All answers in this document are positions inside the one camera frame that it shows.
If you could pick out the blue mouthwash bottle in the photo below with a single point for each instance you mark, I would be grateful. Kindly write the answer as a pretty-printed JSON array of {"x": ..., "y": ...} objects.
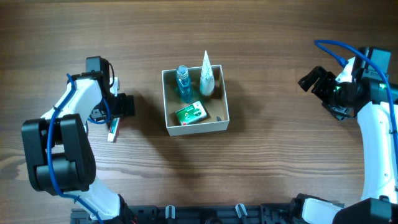
[{"x": 184, "y": 83}]

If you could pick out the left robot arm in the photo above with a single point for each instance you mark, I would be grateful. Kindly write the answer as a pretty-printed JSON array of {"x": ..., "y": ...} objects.
[{"x": 59, "y": 158}]

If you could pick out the green soap box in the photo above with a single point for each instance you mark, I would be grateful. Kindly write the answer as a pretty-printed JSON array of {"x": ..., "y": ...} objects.
[{"x": 191, "y": 114}]

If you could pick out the white cardboard open box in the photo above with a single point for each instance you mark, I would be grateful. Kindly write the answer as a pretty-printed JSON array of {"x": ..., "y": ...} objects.
[{"x": 215, "y": 105}]

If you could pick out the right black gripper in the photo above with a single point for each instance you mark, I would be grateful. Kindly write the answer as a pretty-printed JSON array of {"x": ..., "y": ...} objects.
[{"x": 325, "y": 80}]

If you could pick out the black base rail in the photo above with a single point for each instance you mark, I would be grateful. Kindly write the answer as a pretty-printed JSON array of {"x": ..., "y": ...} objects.
[{"x": 265, "y": 213}]

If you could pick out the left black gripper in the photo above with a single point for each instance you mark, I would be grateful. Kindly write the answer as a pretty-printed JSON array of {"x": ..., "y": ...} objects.
[{"x": 126, "y": 106}]

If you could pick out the teal toothpaste tube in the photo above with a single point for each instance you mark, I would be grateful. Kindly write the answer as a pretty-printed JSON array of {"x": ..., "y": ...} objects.
[{"x": 113, "y": 130}]

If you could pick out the white lotion tube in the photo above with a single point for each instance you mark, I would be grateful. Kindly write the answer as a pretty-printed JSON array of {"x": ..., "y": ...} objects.
[{"x": 207, "y": 80}]

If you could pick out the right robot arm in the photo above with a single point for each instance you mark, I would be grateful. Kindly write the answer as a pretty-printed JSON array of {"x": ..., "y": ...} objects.
[{"x": 363, "y": 92}]

